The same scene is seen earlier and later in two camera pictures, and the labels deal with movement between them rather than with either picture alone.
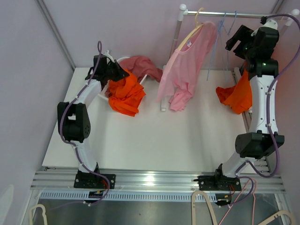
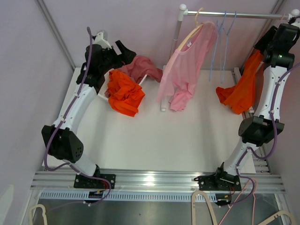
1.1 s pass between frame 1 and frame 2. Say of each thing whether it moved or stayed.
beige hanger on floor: stayed
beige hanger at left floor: stayed
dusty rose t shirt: stayed
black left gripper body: moved
